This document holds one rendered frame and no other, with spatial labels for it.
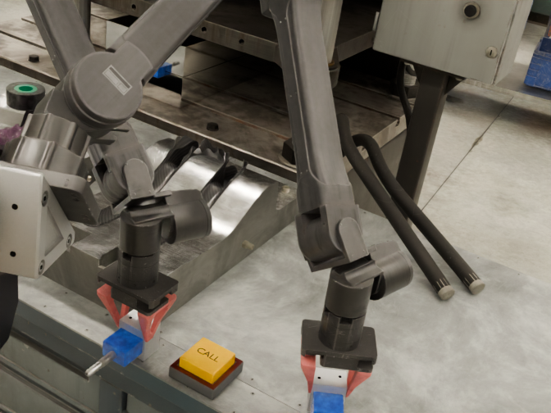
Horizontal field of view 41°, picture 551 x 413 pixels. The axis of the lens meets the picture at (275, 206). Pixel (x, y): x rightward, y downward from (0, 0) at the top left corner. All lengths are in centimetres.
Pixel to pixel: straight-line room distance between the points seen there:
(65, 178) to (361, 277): 41
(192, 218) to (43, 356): 49
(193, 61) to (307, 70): 106
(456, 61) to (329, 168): 82
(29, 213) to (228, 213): 64
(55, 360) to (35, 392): 11
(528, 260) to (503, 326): 195
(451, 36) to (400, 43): 12
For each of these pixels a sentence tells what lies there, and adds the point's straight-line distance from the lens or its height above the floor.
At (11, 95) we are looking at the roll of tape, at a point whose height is 94.
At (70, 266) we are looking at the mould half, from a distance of 127.
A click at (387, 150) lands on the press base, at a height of 69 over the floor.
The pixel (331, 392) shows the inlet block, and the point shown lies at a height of 84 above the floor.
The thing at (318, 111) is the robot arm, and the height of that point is 121.
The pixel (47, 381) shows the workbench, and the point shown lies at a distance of 146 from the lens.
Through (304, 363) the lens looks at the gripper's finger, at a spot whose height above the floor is 91.
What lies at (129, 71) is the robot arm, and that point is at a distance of 83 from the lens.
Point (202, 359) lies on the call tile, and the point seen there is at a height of 84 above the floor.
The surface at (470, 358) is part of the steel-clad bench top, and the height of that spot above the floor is 80.
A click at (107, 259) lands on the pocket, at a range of 124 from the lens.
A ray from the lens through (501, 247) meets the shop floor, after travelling 338.
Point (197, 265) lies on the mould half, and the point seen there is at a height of 87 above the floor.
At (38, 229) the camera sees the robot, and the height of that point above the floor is 117.
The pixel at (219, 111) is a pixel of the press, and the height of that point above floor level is 79.
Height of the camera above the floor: 157
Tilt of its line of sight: 29 degrees down
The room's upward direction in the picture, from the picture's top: 9 degrees clockwise
